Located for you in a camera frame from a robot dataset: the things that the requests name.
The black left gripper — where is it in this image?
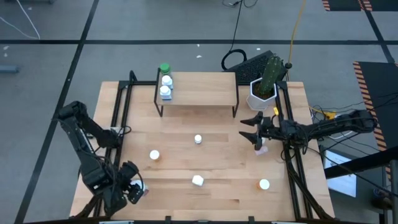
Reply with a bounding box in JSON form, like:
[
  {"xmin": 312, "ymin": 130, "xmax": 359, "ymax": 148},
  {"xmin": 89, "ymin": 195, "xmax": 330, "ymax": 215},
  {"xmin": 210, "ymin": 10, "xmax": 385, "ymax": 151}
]
[{"xmin": 101, "ymin": 161, "xmax": 146, "ymax": 216}]

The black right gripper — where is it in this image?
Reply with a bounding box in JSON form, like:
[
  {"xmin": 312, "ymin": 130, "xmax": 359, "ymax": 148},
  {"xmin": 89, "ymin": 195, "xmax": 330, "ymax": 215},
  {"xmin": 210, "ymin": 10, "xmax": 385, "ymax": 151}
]
[{"xmin": 238, "ymin": 111, "xmax": 284, "ymax": 147}]

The white-capped medicine bottle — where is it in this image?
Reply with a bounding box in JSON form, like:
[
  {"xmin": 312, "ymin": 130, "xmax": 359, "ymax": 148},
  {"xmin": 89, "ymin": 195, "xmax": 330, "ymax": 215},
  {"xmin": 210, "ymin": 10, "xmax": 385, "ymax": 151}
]
[{"xmin": 132, "ymin": 179, "xmax": 149, "ymax": 197}]

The plain white medicine bottle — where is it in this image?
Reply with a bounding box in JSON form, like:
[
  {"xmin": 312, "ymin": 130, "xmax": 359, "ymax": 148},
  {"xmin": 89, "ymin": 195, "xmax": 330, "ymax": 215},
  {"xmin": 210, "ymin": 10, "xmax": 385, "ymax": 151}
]
[{"xmin": 254, "ymin": 145, "xmax": 269, "ymax": 157}]

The white melatonin bottle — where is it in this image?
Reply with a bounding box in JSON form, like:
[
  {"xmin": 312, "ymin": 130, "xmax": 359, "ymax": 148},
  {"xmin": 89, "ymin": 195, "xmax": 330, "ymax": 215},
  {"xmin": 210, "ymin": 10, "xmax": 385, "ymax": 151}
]
[{"xmin": 191, "ymin": 174, "xmax": 205, "ymax": 187}]

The white blue-label medicine bottle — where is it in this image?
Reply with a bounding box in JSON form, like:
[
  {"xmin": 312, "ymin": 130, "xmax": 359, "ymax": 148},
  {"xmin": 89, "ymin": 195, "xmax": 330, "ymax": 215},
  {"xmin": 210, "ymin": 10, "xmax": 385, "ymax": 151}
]
[
  {"xmin": 160, "ymin": 74, "xmax": 174, "ymax": 90},
  {"xmin": 159, "ymin": 85, "xmax": 173, "ymax": 101}
]

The white plant pot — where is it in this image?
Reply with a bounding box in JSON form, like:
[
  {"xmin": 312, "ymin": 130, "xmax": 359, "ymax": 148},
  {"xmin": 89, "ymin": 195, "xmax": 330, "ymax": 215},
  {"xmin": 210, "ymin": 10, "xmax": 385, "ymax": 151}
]
[{"xmin": 246, "ymin": 77, "xmax": 278, "ymax": 111}]

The green cactus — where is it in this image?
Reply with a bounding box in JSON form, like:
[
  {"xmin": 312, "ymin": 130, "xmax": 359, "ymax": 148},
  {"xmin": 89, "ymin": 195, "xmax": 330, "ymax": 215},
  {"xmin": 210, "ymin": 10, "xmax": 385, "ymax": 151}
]
[{"xmin": 259, "ymin": 54, "xmax": 283, "ymax": 96}]

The black keyboard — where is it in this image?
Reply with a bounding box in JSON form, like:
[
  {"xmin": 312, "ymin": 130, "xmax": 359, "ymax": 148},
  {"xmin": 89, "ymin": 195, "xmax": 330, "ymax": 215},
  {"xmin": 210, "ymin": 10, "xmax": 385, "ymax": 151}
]
[{"xmin": 226, "ymin": 50, "xmax": 289, "ymax": 85}]

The wooden table in background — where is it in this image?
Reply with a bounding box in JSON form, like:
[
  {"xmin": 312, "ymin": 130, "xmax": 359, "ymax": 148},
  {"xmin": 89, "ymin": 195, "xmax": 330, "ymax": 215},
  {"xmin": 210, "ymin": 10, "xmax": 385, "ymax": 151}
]
[{"xmin": 154, "ymin": 67, "xmax": 240, "ymax": 118}]

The white screen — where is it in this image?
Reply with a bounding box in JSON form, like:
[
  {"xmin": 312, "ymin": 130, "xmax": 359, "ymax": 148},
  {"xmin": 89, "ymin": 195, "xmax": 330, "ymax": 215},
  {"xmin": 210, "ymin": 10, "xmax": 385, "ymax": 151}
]
[{"xmin": 323, "ymin": 148, "xmax": 358, "ymax": 198}]

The black metal beam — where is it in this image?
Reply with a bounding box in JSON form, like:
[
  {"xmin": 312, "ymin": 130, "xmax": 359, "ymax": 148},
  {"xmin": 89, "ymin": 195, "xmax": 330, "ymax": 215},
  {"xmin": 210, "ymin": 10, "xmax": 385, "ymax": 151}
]
[{"xmin": 323, "ymin": 146, "xmax": 398, "ymax": 180}]

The black hazard-striped floor mat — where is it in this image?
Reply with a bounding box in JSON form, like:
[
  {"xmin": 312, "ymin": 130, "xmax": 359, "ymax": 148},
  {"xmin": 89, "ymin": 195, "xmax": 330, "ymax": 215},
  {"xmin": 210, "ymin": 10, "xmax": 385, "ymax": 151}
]
[
  {"xmin": 353, "ymin": 60, "xmax": 398, "ymax": 152},
  {"xmin": 322, "ymin": 0, "xmax": 398, "ymax": 12}
]

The grey floor object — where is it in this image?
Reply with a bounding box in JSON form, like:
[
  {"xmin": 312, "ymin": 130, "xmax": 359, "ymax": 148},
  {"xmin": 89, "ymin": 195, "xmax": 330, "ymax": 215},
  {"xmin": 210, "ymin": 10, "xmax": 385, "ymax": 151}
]
[{"xmin": 0, "ymin": 64, "xmax": 20, "ymax": 74}]

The black metal table frame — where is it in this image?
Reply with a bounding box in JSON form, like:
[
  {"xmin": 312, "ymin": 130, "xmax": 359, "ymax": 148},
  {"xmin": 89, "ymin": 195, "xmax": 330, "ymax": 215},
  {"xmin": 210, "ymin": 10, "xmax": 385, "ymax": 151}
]
[
  {"xmin": 74, "ymin": 70, "xmax": 159, "ymax": 218},
  {"xmin": 275, "ymin": 80, "xmax": 335, "ymax": 220}
]

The black floor cable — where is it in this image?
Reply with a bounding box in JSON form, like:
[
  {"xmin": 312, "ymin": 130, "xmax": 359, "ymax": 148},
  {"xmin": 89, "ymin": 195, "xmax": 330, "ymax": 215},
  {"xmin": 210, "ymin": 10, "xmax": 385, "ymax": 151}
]
[{"xmin": 220, "ymin": 0, "xmax": 259, "ymax": 71}]

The thick yellow cable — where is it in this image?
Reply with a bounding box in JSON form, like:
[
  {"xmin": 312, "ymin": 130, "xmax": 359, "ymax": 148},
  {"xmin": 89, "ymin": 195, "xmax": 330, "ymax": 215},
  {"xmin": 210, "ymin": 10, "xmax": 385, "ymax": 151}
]
[{"xmin": 287, "ymin": 0, "xmax": 308, "ymax": 67}]

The white floor cable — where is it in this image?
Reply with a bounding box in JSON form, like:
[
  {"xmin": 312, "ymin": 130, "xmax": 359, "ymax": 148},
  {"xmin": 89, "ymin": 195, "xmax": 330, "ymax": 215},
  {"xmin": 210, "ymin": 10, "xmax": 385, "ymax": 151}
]
[{"xmin": 0, "ymin": 0, "xmax": 41, "ymax": 40}]

